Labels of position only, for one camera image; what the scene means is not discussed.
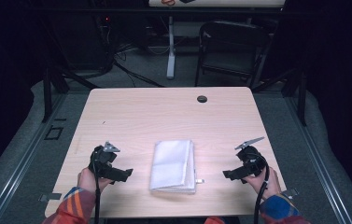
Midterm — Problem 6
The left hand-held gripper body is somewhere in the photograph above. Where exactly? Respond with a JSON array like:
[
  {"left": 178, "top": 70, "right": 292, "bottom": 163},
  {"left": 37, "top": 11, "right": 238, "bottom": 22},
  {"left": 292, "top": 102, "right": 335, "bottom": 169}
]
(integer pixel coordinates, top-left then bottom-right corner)
[{"left": 89, "top": 141, "right": 121, "bottom": 180}]

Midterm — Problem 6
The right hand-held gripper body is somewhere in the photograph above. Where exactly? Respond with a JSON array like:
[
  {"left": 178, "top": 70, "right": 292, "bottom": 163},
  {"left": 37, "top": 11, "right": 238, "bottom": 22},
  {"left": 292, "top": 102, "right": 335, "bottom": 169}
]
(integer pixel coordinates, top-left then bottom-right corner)
[{"left": 234, "top": 136, "right": 268, "bottom": 178}]

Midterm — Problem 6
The white cloth with arrow print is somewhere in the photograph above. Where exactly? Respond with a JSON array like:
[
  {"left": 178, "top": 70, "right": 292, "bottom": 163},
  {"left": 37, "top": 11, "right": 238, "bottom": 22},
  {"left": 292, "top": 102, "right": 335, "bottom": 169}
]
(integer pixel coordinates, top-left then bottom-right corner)
[{"left": 148, "top": 139, "right": 205, "bottom": 195}]

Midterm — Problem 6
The person's left hand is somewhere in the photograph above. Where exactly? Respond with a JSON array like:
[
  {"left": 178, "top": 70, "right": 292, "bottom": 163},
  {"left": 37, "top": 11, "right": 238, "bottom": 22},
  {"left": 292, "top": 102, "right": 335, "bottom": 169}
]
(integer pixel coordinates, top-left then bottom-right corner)
[{"left": 77, "top": 167, "right": 114, "bottom": 193}]

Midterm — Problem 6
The person's right hand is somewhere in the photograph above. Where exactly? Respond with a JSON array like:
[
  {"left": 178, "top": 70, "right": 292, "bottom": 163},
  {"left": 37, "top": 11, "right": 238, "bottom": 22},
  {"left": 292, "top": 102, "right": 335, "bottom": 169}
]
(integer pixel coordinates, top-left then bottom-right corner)
[{"left": 243, "top": 166, "right": 282, "bottom": 200}]

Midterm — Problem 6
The grey tape piece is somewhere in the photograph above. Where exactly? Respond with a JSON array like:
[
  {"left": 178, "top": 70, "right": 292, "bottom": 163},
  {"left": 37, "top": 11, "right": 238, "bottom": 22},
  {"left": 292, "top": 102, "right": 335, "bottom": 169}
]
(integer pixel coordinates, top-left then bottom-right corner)
[
  {"left": 38, "top": 192, "right": 63, "bottom": 203},
  {"left": 280, "top": 188, "right": 300, "bottom": 200}
]

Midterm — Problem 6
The person's red clothing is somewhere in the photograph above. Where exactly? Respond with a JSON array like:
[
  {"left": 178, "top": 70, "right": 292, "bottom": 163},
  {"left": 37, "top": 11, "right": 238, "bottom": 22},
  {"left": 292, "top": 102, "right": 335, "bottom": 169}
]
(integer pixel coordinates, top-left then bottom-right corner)
[{"left": 204, "top": 216, "right": 227, "bottom": 224}]

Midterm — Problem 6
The dark computer tower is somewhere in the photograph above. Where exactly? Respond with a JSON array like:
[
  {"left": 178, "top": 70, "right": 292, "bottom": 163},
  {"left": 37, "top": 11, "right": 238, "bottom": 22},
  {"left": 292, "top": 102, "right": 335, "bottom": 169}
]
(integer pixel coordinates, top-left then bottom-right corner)
[{"left": 53, "top": 13, "right": 116, "bottom": 72}]

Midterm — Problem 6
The black folding chair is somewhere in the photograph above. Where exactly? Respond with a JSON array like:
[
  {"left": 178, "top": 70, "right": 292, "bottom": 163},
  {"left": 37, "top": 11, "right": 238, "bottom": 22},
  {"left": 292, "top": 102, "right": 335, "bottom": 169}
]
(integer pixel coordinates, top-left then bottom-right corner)
[{"left": 194, "top": 20, "right": 272, "bottom": 90}]

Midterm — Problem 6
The white desk leg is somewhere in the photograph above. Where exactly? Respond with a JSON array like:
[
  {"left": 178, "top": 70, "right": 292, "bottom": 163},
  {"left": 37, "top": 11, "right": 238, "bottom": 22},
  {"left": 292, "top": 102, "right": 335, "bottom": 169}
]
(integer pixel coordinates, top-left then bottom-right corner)
[{"left": 165, "top": 15, "right": 177, "bottom": 80}]

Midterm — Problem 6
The right hand-held gripper black cable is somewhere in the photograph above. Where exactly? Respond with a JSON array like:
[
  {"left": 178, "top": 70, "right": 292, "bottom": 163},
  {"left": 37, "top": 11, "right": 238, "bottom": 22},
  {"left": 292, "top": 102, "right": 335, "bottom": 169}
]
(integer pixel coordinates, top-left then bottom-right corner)
[{"left": 253, "top": 164, "right": 271, "bottom": 224}]

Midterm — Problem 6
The hand-held gripper black cable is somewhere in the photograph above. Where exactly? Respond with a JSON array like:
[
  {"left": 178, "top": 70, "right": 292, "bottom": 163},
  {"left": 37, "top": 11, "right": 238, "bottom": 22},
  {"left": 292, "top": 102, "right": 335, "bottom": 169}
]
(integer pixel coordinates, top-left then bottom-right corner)
[
  {"left": 91, "top": 150, "right": 101, "bottom": 224},
  {"left": 253, "top": 164, "right": 271, "bottom": 224}
]

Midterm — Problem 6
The left hand-held gripper black cable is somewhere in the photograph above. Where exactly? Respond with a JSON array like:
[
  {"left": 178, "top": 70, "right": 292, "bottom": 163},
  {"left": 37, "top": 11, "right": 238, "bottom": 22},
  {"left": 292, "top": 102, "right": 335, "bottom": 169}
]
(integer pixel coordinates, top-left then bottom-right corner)
[{"left": 91, "top": 150, "right": 101, "bottom": 224}]

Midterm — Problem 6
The aluminium floor rail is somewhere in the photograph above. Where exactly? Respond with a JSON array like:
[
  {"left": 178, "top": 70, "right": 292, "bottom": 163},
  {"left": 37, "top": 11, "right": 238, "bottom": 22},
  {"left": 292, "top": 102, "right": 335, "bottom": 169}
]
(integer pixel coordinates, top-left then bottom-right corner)
[
  {"left": 284, "top": 96, "right": 352, "bottom": 224},
  {"left": 0, "top": 92, "right": 68, "bottom": 224}
]

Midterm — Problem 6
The black frame post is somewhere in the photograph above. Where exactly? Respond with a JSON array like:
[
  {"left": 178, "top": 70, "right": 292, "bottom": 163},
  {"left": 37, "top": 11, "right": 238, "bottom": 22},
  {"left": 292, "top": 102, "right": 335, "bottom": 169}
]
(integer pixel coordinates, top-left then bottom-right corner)
[
  {"left": 297, "top": 69, "right": 308, "bottom": 127},
  {"left": 41, "top": 66, "right": 54, "bottom": 123}
]

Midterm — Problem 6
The black floor cable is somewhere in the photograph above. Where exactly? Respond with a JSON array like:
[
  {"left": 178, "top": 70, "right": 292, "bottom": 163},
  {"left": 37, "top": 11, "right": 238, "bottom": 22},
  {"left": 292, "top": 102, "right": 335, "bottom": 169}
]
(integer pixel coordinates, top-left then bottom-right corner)
[{"left": 112, "top": 60, "right": 166, "bottom": 89}]

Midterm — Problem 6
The white floor cable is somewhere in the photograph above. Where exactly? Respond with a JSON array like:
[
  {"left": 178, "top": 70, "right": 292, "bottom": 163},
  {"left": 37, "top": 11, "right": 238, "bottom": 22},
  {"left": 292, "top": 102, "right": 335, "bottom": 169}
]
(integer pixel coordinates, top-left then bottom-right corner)
[{"left": 146, "top": 38, "right": 187, "bottom": 56}]

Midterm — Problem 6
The black frame crossbar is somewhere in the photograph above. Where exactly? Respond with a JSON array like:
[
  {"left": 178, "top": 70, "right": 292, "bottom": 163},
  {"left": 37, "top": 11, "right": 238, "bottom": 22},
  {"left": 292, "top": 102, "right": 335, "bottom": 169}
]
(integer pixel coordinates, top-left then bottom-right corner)
[{"left": 37, "top": 7, "right": 285, "bottom": 16}]

